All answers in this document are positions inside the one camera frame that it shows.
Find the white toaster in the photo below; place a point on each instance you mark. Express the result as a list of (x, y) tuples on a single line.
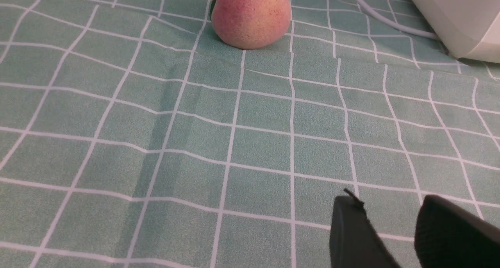
[(468, 28)]

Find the pink peach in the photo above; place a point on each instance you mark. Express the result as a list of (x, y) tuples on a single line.
[(250, 24)]

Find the green checked tablecloth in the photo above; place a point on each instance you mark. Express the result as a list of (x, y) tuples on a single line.
[(133, 137)]

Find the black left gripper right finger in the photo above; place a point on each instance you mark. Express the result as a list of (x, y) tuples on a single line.
[(448, 236)]

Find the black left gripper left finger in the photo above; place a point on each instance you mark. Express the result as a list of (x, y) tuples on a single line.
[(354, 243)]

